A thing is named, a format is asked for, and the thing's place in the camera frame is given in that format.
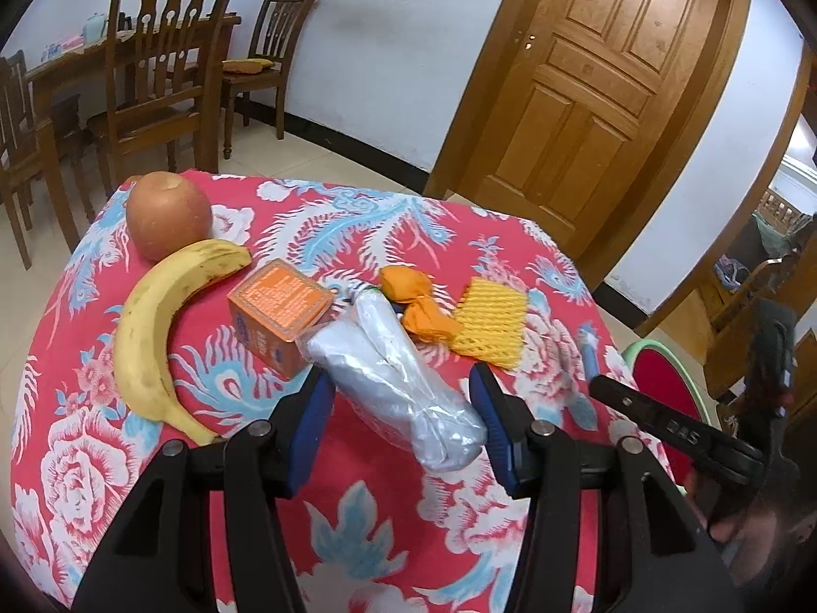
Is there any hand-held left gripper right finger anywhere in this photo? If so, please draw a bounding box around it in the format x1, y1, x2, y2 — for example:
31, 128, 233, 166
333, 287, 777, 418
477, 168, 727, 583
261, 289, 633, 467
468, 363, 744, 613

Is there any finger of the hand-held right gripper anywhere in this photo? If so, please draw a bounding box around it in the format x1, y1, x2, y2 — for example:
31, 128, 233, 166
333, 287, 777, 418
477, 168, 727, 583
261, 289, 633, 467
588, 373, 763, 486

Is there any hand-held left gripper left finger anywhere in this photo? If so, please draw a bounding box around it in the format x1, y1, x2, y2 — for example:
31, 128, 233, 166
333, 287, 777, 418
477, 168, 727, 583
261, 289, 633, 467
71, 364, 336, 613

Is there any green bin with red inside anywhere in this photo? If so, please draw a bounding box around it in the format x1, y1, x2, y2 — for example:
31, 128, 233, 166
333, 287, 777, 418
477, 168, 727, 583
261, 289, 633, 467
620, 340, 725, 499

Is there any blue grey tube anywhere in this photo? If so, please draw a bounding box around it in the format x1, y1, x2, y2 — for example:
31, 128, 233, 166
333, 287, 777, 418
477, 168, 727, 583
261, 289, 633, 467
578, 325, 601, 397

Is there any clear white plastic bag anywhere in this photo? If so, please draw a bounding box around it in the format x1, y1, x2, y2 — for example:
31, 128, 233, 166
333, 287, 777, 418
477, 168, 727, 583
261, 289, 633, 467
297, 284, 486, 474

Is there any yellow foam fruit net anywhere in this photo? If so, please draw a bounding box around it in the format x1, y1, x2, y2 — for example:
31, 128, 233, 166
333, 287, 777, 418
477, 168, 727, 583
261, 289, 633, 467
450, 276, 531, 371

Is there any orange cardboard box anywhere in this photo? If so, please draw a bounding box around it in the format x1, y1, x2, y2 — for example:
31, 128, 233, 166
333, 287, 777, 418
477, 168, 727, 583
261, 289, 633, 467
228, 260, 336, 378

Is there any orange wrapper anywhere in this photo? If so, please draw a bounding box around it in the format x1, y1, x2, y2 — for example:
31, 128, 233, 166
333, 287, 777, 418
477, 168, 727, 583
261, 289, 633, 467
379, 265, 464, 342

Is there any person's right hand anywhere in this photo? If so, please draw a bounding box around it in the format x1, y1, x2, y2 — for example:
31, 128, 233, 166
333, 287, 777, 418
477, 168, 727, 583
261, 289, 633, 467
707, 479, 817, 588

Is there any red floral tablecloth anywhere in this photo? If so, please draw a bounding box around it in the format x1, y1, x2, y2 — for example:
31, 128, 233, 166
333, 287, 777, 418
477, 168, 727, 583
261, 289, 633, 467
13, 169, 696, 613

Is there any wooden bunk bed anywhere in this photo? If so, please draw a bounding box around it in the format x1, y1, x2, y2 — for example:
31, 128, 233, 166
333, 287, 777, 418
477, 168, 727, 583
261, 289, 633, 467
715, 188, 817, 295

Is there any yellow banana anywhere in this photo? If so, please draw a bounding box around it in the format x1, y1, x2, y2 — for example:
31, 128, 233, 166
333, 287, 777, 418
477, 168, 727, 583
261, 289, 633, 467
113, 238, 253, 448

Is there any red apple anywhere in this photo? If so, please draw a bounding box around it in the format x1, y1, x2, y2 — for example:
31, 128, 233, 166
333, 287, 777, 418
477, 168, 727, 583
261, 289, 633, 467
124, 172, 213, 263

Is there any wooden door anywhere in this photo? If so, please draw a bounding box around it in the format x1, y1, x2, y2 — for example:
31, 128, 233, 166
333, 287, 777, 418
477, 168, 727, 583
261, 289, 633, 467
430, 0, 754, 288

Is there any wooden chair with cushion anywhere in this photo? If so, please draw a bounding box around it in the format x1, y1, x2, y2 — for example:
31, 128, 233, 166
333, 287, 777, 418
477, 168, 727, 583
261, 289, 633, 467
220, 0, 323, 160

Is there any tall wooden chair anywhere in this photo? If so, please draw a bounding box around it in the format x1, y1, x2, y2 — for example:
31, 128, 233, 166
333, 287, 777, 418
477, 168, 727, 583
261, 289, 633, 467
86, 0, 251, 189

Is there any low wooden chair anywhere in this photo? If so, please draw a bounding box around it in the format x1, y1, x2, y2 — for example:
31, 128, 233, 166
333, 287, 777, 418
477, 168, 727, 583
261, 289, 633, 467
0, 50, 45, 269

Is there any wooden dining table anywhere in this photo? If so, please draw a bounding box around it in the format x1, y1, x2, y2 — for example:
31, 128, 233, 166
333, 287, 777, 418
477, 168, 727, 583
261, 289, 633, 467
26, 13, 242, 250

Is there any pink packet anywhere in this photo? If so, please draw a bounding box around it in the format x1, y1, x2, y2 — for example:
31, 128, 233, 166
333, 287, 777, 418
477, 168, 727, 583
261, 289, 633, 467
39, 35, 87, 60

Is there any wooden doorway frame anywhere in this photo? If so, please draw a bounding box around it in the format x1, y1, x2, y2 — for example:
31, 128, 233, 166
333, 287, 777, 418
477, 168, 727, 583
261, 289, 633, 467
632, 57, 817, 336

